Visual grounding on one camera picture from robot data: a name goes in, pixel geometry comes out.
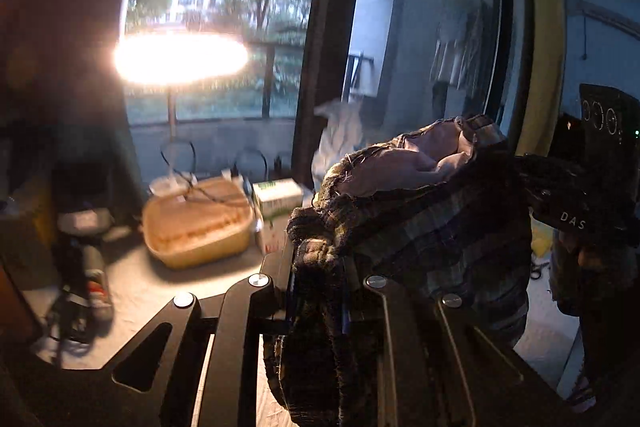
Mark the yellow vertical frame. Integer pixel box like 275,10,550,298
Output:
517,0,566,158

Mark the dark bottle with red label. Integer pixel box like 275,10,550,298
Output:
82,252,113,323

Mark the dark plaid flannel shirt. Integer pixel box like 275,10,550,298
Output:
265,114,576,427

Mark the long black cable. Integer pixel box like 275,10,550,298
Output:
172,149,271,210

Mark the black balcony railing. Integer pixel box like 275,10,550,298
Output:
125,39,301,122

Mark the person's leg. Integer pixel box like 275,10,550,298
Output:
567,307,640,413

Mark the grey round object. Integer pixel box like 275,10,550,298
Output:
56,208,114,239

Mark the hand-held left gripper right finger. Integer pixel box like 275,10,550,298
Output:
345,257,576,427

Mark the desk lamp with tan base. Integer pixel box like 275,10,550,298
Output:
112,32,257,270

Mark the hanging laundry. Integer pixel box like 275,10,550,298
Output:
430,0,501,90

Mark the person's right hand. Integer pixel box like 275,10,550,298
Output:
552,227,640,308

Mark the small white adapter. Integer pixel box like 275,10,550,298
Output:
150,174,188,196

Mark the small green white carton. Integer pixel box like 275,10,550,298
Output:
251,179,304,253

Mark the black window frame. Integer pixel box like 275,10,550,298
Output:
292,0,368,192

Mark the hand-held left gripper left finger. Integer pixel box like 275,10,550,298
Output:
100,239,301,427

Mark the looped black cable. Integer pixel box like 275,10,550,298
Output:
159,139,197,180

